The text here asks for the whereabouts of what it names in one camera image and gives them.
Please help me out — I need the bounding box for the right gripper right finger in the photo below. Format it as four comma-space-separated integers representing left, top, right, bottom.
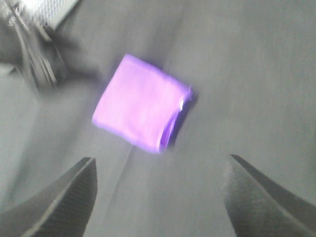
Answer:
222, 154, 316, 237

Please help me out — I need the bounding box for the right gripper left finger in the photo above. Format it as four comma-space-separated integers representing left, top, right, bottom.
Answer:
0, 158, 96, 237

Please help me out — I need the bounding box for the purple microfiber towel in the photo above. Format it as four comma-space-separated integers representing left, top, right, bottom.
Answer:
92, 54, 193, 154

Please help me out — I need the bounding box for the black table cloth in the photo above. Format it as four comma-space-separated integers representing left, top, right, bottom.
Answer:
0, 0, 316, 237

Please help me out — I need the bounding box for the grey perforated plastic basket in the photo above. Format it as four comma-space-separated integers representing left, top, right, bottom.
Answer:
21, 0, 79, 29

